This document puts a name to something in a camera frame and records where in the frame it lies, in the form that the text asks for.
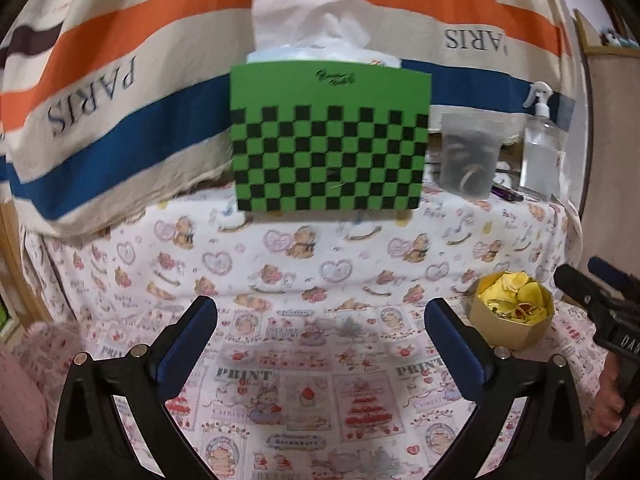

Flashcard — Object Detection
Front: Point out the translucent plastic container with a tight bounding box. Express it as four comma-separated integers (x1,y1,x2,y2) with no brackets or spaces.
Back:
439,113,506,200

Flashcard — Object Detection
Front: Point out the right hand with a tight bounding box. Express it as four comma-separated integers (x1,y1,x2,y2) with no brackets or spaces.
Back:
592,352,625,437

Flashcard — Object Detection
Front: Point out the purple lighter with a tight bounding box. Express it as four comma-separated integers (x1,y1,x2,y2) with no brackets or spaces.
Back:
491,183,524,203

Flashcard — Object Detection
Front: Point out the striped Paris blanket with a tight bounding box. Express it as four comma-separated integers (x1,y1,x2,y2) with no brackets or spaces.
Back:
1,0,577,236

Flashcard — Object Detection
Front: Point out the baby bear print cloth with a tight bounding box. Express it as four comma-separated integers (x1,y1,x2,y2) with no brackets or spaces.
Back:
22,182,582,322

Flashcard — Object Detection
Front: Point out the gold octagonal jewelry box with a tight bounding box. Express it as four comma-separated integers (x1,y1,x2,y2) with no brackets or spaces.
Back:
468,272,555,350

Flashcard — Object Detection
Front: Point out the green checkered tissue box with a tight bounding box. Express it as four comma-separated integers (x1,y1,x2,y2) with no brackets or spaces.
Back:
230,61,432,212

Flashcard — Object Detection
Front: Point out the white tissue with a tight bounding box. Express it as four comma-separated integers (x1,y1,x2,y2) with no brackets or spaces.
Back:
246,0,400,68

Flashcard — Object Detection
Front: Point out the yellow cloth pouch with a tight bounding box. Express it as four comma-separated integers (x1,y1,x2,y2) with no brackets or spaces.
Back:
478,272,549,325

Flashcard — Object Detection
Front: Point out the strawberry print cloth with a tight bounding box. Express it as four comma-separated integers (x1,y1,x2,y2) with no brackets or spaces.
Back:
29,299,612,480

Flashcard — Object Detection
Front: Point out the clear spray bottle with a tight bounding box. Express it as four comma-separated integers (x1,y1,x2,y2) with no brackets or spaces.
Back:
520,81,567,202

